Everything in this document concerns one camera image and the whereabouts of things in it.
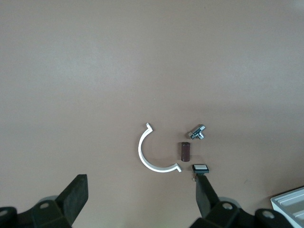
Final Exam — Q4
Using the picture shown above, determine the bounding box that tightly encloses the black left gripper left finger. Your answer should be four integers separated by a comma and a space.
0, 174, 89, 228

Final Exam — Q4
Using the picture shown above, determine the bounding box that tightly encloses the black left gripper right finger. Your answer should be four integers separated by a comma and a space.
190, 175, 293, 228

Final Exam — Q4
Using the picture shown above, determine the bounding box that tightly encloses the white square push button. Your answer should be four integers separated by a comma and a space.
191, 163, 211, 175

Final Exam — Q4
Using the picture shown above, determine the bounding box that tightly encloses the brown cylindrical capacitor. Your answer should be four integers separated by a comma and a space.
178, 142, 192, 162

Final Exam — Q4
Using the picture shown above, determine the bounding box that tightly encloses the silver metal T fitting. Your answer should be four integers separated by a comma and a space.
188, 123, 207, 141

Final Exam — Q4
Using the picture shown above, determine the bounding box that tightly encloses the white compartment tray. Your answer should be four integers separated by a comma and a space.
270, 186, 304, 228

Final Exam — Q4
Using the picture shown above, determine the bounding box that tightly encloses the brown table cover mat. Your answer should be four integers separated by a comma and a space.
0, 0, 304, 228

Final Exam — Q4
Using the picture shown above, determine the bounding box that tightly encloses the white half-ring pipe clamp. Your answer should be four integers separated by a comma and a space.
137, 122, 183, 173

